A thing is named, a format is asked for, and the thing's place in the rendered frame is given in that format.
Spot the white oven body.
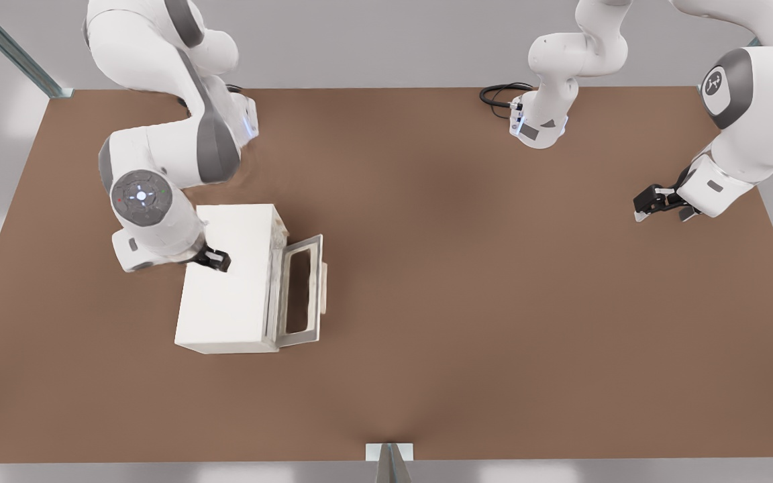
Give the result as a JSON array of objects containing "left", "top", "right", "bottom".
[{"left": 174, "top": 203, "right": 289, "bottom": 355}]

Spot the oven door with pale handle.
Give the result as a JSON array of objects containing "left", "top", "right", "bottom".
[{"left": 273, "top": 233, "right": 329, "bottom": 349}]

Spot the black cable loop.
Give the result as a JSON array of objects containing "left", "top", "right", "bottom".
[{"left": 479, "top": 83, "right": 536, "bottom": 121}]

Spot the silver frame post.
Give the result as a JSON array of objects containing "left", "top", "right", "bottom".
[
  {"left": 0, "top": 0, "right": 74, "bottom": 99},
  {"left": 365, "top": 442, "right": 415, "bottom": 483}
]

